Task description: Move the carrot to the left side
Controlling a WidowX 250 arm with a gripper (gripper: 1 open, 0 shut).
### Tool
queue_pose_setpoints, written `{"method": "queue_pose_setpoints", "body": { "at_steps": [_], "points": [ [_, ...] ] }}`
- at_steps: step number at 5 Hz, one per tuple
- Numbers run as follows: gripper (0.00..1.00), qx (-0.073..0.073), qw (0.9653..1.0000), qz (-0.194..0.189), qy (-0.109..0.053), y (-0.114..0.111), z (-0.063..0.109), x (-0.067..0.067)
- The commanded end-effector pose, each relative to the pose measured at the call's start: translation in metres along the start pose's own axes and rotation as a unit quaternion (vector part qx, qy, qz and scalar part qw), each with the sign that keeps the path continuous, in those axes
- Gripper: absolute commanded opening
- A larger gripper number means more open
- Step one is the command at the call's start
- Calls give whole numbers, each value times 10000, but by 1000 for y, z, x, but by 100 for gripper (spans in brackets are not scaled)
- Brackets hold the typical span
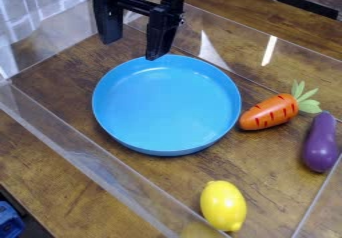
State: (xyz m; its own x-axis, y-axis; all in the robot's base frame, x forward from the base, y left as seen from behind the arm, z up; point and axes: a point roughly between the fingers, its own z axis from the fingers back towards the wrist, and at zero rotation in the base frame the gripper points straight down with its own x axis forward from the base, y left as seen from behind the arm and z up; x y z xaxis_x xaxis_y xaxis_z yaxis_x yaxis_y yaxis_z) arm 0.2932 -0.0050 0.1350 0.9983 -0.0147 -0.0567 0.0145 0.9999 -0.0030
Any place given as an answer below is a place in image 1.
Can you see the yellow toy lemon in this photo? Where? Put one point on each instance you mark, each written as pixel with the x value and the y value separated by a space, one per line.
pixel 223 206

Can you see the blue object at corner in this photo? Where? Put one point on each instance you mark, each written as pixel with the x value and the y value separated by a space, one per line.
pixel 11 222

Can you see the purple toy eggplant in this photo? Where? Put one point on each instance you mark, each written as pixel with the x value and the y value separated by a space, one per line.
pixel 321 148

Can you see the blue round plate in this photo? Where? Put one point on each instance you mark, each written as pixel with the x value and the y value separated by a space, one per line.
pixel 167 107

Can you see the clear acrylic enclosure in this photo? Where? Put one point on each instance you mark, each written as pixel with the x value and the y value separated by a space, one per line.
pixel 91 189

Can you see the orange toy carrot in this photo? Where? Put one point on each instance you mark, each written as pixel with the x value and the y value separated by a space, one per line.
pixel 281 108

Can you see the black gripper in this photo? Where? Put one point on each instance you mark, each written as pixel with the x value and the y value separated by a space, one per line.
pixel 163 23

